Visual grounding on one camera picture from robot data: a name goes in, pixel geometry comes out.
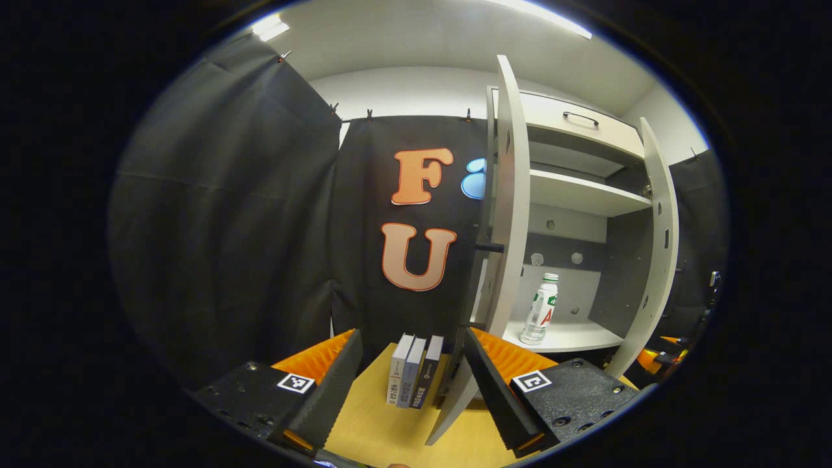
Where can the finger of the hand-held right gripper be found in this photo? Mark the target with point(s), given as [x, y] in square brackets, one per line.
[650, 359]

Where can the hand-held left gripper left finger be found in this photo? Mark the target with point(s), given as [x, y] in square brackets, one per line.
[331, 396]

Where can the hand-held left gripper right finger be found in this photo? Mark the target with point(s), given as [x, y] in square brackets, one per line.
[494, 396]

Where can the white drink bottle green label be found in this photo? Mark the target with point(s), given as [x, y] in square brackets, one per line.
[539, 312]

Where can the dark book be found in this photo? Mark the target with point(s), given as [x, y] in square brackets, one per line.
[426, 377]

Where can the blue-grey book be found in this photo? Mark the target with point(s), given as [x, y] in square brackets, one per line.
[411, 377]

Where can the white cabinet door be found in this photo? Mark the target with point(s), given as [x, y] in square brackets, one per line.
[663, 273]
[513, 195]

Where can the dark upright stand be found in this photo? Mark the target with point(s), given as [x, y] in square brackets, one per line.
[714, 289]

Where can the white and grey cabinet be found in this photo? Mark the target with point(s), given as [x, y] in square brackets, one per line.
[572, 192]

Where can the black backdrop cloth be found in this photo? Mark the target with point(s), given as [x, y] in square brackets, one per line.
[227, 227]

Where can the short ceiling light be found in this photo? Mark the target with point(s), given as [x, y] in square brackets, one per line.
[270, 27]

